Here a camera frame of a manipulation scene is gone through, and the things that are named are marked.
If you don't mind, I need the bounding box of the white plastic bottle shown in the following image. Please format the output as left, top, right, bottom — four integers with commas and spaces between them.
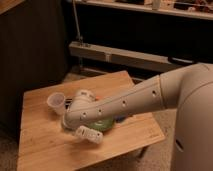
75, 126, 103, 144

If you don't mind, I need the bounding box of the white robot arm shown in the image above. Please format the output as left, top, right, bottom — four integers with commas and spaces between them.
62, 63, 213, 171

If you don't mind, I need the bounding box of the blue sponge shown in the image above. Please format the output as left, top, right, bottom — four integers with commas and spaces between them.
115, 116, 126, 122

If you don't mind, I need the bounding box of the green bowl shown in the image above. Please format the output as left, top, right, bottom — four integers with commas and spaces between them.
88, 118, 114, 132

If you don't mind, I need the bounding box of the clear plastic cup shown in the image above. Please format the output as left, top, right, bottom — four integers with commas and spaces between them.
47, 92, 66, 115

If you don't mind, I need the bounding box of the wooden table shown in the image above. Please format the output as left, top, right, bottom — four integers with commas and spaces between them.
17, 71, 165, 171

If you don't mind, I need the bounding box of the white shelf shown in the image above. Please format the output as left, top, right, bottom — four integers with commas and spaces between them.
75, 0, 213, 21

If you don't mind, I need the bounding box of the grey metal rail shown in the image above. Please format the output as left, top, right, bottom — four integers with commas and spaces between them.
68, 41, 194, 73

